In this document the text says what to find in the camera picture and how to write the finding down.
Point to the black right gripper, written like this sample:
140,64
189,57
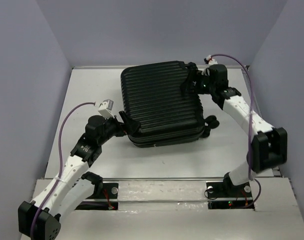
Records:
198,75

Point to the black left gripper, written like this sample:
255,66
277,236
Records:
130,127

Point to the black hard-shell suitcase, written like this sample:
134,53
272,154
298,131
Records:
151,95

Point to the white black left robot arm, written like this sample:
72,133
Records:
41,218

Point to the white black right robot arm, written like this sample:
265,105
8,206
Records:
267,145

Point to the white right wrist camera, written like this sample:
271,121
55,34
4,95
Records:
209,60

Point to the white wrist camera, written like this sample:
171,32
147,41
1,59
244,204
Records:
209,60
105,108

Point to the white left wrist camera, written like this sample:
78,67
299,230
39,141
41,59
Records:
105,108

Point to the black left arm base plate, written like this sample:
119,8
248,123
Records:
104,198

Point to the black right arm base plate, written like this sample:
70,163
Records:
228,198

